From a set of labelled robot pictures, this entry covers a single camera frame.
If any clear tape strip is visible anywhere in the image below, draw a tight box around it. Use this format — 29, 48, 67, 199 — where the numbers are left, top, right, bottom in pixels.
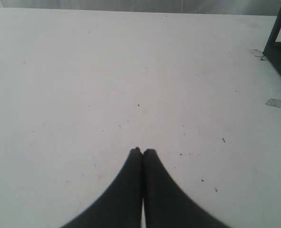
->
248, 49, 268, 61
265, 99, 281, 108

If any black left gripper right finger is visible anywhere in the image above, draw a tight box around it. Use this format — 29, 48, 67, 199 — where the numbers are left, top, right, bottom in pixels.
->
142, 149, 226, 228

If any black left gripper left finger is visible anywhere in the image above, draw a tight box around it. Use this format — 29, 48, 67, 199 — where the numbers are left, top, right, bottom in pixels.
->
63, 147, 143, 228

